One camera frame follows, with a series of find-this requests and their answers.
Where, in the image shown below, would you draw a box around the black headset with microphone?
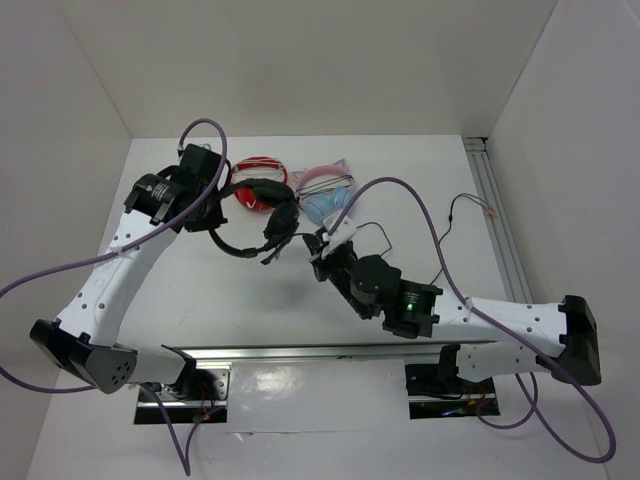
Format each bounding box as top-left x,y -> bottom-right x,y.
208,178 -> 299,265

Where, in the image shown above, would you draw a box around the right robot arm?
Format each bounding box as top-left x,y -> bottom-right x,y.
303,233 -> 602,392

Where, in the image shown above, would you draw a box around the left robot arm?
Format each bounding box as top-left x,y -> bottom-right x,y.
30,144 -> 225,399

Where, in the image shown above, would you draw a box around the pink and blue cat headphones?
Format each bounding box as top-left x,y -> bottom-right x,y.
292,159 -> 355,226

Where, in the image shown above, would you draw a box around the red headphones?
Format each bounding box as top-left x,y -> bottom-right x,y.
231,156 -> 289,212

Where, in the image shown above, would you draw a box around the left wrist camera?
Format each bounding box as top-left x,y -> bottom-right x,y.
177,143 -> 212,151

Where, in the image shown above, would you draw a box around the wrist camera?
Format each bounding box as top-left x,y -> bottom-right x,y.
177,143 -> 212,151
322,210 -> 358,256

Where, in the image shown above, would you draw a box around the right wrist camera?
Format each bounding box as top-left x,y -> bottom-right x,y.
322,210 -> 358,256

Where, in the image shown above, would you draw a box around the thin black sensor wire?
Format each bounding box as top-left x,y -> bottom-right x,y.
432,193 -> 499,286

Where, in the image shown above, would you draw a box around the aluminium rail at front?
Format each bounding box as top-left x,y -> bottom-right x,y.
164,339 -> 496,365

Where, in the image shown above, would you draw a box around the aluminium rail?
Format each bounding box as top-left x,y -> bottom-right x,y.
164,339 -> 496,365
462,137 -> 533,303

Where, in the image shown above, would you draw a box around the aluminium rail at right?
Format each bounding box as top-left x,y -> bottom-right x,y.
462,137 -> 533,303

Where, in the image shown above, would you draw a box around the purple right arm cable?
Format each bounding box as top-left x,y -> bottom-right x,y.
327,177 -> 616,464

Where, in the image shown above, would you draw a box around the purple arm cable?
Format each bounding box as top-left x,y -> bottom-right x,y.
327,177 -> 616,464
0,118 -> 232,394

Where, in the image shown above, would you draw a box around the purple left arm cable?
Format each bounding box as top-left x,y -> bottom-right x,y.
0,118 -> 232,394

